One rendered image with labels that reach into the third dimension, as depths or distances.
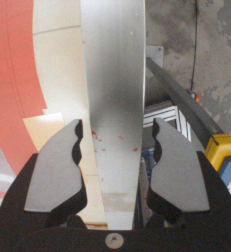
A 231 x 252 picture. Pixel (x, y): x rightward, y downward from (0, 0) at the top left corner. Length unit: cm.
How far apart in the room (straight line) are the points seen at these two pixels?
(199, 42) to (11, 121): 118
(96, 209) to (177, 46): 107
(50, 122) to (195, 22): 115
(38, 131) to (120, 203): 12
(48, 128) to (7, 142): 7
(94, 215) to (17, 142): 18
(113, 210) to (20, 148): 14
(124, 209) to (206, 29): 120
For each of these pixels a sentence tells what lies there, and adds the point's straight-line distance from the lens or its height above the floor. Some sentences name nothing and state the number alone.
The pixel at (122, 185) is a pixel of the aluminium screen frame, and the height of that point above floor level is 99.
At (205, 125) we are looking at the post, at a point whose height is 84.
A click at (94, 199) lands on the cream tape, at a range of 26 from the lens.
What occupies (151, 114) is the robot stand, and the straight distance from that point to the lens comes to 100.
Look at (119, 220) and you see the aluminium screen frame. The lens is 24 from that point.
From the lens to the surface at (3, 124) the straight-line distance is 21.
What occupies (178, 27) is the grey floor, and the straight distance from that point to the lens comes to 116.
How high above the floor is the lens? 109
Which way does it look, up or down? 58 degrees down
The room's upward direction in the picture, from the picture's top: 178 degrees counter-clockwise
